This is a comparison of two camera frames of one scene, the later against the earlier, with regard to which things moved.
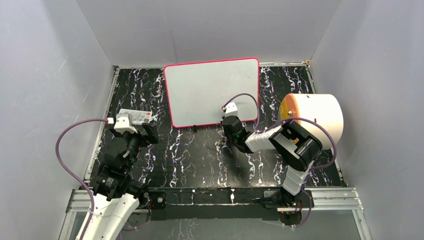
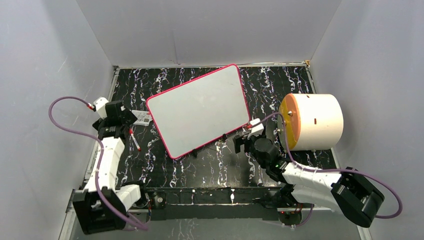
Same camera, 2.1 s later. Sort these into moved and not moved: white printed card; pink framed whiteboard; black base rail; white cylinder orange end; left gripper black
Moved: left gripper black; pink framed whiteboard
Not moved: white printed card; white cylinder orange end; black base rail
